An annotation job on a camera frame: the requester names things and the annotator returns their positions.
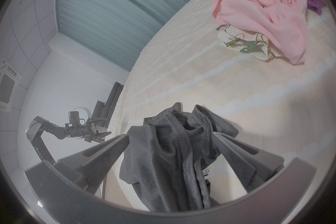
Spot ceiling air conditioner vent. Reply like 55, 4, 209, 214
0, 59, 22, 113

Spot white printed garment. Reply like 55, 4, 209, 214
216, 25, 275, 61

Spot pink garment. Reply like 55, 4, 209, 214
212, 0, 308, 64

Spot bed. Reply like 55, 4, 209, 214
104, 0, 335, 211

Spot white wall ring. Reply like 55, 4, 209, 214
72, 106, 91, 119

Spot dark grey garment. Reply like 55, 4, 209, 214
119, 103, 239, 213

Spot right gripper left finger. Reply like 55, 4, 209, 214
56, 134, 130, 193

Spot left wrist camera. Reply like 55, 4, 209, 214
68, 111, 86, 126

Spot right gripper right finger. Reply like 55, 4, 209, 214
212, 132, 284, 193

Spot dark grey wall fixture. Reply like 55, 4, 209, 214
89, 82, 124, 130

